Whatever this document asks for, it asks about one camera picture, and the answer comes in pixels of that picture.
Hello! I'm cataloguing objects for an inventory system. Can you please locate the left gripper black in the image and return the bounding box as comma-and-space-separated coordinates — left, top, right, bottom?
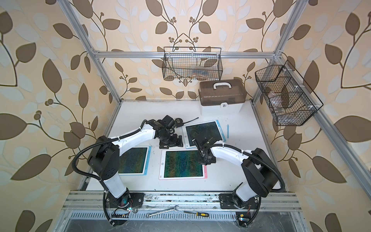
158, 130, 185, 148

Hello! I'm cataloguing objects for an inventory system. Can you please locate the blue writing tablet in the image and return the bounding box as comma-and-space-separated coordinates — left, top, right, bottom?
182, 120, 226, 149
118, 147, 151, 176

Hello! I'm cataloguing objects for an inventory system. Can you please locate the pink writing tablet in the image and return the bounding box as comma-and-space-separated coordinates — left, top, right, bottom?
159, 149, 207, 180

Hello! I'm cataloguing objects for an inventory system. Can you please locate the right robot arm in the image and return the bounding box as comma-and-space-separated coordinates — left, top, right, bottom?
192, 136, 286, 208

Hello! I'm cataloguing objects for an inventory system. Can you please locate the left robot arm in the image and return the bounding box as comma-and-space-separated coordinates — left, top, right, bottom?
71, 116, 184, 200

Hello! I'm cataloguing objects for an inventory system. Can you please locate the black yellow tape measure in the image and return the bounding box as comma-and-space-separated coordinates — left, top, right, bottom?
174, 117, 198, 128

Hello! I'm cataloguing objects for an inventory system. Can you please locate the brown lid storage box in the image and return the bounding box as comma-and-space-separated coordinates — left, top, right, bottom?
199, 79, 247, 116

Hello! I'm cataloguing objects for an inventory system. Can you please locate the yellow black screwdriver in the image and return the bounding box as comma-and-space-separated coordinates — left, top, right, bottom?
183, 211, 210, 218

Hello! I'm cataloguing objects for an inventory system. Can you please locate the silver wrench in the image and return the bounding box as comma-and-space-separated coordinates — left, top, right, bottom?
146, 205, 179, 218

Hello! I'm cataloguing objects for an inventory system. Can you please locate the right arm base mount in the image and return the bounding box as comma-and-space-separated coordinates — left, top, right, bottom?
218, 193, 261, 210

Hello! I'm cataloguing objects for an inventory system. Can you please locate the black wire basket back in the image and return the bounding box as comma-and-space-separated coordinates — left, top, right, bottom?
161, 46, 223, 81

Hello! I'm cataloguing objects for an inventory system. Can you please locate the black wire basket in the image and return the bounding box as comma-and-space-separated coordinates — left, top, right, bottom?
161, 46, 223, 81
255, 61, 324, 126

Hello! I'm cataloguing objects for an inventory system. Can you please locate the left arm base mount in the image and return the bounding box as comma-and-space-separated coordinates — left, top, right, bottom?
103, 192, 145, 209

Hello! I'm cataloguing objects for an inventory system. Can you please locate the black wire basket right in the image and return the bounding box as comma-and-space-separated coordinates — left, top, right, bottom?
255, 61, 324, 126

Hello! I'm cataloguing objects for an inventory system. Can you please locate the aluminium frame rail front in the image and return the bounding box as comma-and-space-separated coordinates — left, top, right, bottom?
62, 191, 302, 212

